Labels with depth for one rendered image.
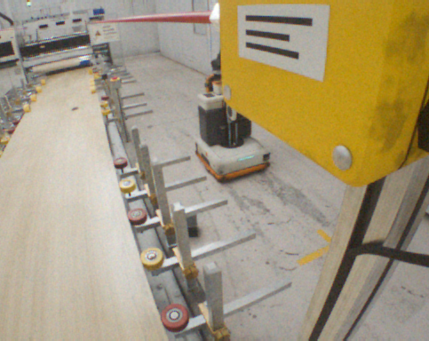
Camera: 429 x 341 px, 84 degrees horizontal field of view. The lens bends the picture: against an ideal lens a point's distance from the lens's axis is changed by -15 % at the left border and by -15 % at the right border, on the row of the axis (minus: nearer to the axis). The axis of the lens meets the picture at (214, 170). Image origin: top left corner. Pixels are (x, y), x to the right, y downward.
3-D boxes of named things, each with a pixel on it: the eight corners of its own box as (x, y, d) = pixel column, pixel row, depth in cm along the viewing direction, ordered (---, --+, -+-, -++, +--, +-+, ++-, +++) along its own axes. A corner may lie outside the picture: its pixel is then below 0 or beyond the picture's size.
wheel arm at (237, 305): (285, 281, 95) (287, 274, 93) (290, 288, 93) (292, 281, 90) (172, 331, 81) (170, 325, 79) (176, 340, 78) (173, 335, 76)
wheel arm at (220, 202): (225, 202, 133) (225, 194, 131) (228, 205, 130) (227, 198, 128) (136, 229, 119) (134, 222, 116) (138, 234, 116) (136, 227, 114)
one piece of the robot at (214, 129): (199, 146, 319) (194, 75, 275) (241, 137, 337) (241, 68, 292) (211, 160, 293) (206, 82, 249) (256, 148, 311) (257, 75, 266)
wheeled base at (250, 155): (194, 155, 331) (193, 136, 318) (242, 143, 352) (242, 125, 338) (218, 184, 279) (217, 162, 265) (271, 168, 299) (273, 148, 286)
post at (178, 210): (194, 289, 109) (180, 199, 84) (198, 295, 107) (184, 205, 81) (186, 292, 108) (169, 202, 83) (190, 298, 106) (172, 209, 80)
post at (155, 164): (175, 246, 128) (158, 157, 102) (177, 250, 125) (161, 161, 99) (168, 248, 127) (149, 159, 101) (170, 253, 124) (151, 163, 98)
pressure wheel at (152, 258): (158, 287, 94) (151, 267, 88) (142, 276, 98) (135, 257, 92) (171, 272, 100) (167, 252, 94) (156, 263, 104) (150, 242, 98)
